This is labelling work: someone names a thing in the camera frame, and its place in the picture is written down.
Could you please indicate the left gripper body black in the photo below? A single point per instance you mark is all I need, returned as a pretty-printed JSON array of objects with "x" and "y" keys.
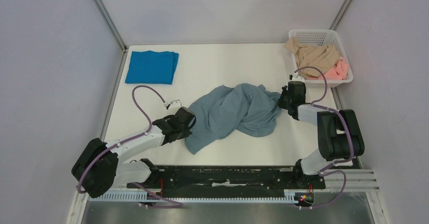
[{"x": 184, "y": 132}]

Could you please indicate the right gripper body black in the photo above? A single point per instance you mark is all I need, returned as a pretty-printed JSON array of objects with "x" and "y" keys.
[{"x": 286, "y": 98}]

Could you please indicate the grey-blue t shirt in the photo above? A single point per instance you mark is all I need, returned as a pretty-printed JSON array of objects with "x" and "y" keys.
[{"x": 247, "y": 108}]

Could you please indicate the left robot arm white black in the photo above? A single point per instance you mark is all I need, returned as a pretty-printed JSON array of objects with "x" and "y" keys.
[{"x": 103, "y": 165}]

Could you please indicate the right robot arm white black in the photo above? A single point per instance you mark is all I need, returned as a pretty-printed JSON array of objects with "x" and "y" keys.
[{"x": 339, "y": 137}]

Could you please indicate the beige t shirt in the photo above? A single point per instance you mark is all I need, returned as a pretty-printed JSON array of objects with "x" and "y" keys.
[{"x": 321, "y": 57}]

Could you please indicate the pink t shirt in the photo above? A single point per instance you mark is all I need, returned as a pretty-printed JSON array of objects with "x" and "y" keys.
[{"x": 339, "y": 71}]

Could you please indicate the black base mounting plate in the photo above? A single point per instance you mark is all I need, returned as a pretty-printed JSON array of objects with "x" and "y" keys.
[{"x": 229, "y": 181}]

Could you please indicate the white plastic laundry basket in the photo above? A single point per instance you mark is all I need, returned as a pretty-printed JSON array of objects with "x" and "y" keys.
[{"x": 320, "y": 37}]

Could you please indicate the folded bright blue t shirt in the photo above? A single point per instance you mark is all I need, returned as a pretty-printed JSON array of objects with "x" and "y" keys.
[{"x": 152, "y": 67}]

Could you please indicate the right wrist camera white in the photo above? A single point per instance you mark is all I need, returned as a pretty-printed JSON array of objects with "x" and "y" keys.
[{"x": 296, "y": 77}]

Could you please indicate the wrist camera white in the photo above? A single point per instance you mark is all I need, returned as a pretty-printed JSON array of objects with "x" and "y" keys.
[
  {"x": 296, "y": 77},
  {"x": 173, "y": 104}
]

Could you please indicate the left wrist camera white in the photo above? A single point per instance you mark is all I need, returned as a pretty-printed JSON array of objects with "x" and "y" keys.
[{"x": 173, "y": 104}]

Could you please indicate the white cable duct strip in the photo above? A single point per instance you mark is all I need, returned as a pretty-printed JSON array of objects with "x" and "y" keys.
[{"x": 133, "y": 196}]

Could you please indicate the right aluminium frame post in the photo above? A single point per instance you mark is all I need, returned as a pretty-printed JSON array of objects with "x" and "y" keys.
[{"x": 340, "y": 14}]

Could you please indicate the aluminium frame post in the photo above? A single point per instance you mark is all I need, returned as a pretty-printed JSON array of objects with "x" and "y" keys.
[
  {"x": 340, "y": 14},
  {"x": 109, "y": 22}
]

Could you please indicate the left aluminium frame post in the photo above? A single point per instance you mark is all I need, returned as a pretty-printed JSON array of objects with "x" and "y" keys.
[{"x": 109, "y": 22}]

